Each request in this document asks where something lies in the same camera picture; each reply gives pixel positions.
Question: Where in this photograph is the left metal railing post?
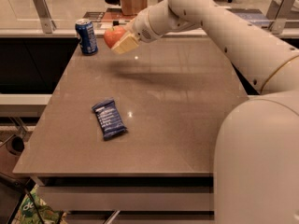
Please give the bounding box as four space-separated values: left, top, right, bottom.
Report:
33 0 56 34

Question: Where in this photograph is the green patterned bag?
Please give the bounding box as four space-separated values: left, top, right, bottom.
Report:
11 187 64 224

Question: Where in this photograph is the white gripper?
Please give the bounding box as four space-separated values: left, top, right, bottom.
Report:
112 9 160 54

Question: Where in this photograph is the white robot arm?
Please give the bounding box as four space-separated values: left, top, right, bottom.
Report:
111 0 299 224

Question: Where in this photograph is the blue snack bar wrapper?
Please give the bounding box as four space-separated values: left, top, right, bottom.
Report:
92 99 127 140

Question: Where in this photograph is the grey table drawer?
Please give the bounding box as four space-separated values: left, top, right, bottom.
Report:
37 187 214 212

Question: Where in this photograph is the red apple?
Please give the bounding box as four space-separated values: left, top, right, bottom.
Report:
104 26 126 48

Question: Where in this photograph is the blue pepsi can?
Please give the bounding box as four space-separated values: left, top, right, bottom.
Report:
75 19 98 55

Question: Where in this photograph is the right metal railing post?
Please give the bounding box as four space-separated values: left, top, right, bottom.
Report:
269 0 295 35

